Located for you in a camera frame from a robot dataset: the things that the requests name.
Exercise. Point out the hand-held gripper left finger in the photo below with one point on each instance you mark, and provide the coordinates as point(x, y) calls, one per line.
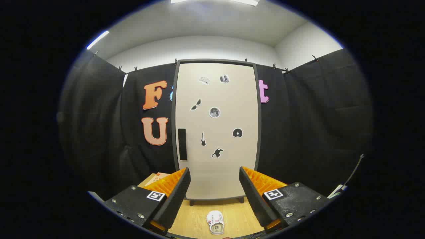
point(176, 202)

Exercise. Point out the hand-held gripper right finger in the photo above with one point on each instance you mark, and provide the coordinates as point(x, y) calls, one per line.
point(254, 202)

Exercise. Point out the white shoe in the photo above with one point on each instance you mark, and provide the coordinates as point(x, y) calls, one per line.
point(215, 220)

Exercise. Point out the grey shoe cabinet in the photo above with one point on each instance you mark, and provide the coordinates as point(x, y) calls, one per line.
point(215, 61)

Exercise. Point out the beige orange book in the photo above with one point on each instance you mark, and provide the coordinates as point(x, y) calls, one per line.
point(156, 177)

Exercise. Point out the black backdrop cloth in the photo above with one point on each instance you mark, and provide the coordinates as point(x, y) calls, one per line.
point(315, 116)

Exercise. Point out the long ceiling light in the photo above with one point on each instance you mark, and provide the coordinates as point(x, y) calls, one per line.
point(245, 2)
point(98, 39)

